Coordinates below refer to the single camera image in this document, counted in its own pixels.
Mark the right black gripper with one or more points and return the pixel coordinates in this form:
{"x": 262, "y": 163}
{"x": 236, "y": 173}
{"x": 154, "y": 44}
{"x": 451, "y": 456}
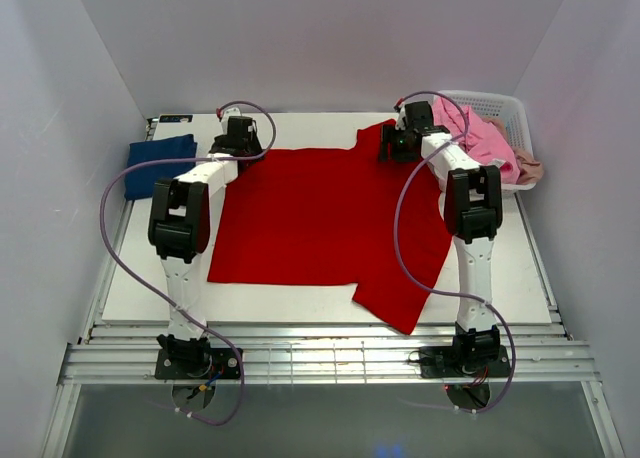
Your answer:
{"x": 391, "y": 153}

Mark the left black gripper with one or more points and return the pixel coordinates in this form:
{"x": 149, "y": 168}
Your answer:
{"x": 235, "y": 146}

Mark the red t-shirt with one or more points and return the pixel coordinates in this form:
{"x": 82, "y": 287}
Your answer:
{"x": 328, "y": 217}

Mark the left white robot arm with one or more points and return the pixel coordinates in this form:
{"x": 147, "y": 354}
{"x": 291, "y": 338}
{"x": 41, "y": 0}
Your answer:
{"x": 184, "y": 219}

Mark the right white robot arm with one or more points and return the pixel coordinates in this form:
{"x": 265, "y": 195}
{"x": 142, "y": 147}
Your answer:
{"x": 473, "y": 214}

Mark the small blue label sticker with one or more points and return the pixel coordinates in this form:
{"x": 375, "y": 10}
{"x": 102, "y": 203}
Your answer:
{"x": 174, "y": 118}

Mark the pink t-shirt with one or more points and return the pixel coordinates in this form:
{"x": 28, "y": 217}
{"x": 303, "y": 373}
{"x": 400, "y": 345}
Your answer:
{"x": 483, "y": 142}

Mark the white plastic laundry basket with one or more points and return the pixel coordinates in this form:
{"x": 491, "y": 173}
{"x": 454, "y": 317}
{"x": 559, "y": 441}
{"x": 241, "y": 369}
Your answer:
{"x": 507, "y": 109}

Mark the beige garment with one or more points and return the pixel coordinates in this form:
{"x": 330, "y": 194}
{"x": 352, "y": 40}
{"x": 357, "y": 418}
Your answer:
{"x": 530, "y": 170}

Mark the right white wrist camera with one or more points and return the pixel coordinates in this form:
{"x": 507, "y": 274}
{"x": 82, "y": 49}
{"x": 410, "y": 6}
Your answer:
{"x": 399, "y": 108}

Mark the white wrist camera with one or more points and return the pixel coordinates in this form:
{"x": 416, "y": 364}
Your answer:
{"x": 225, "y": 113}
{"x": 399, "y": 108}

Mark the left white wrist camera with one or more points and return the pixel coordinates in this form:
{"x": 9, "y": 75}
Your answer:
{"x": 225, "y": 113}

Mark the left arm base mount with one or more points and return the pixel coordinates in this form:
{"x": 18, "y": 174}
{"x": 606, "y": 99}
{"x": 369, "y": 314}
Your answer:
{"x": 195, "y": 375}

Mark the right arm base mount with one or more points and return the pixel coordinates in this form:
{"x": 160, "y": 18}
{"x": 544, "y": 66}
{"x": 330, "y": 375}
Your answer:
{"x": 466, "y": 381}

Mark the aluminium table frame rail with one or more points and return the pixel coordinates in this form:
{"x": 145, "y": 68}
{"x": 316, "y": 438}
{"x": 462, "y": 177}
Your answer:
{"x": 364, "y": 354}

